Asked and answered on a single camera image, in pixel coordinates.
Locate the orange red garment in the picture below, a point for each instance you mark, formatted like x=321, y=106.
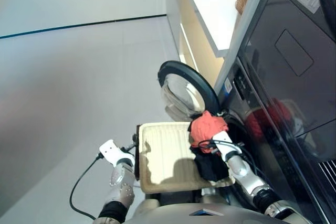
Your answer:
x=207, y=129

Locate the black garment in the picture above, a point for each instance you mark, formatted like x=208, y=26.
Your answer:
x=212, y=169

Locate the dark basket stand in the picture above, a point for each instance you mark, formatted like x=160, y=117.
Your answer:
x=137, y=161

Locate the pale woven laundry basket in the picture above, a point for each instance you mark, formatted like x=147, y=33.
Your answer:
x=165, y=150

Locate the round washing machine door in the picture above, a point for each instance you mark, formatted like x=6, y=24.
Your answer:
x=204, y=87

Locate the grey washing machine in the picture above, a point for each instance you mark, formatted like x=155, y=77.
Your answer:
x=249, y=155

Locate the silver robot torso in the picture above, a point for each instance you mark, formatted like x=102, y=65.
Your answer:
x=204, y=214

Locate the blue energy label sticker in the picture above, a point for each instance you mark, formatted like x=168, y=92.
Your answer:
x=228, y=87

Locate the white counter cabinet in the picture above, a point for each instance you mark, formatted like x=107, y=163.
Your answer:
x=204, y=11

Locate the white tall cabinet panel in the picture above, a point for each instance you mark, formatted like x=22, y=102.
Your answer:
x=244, y=37

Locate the black ribbed vent grille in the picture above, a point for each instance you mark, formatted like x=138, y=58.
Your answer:
x=329, y=170

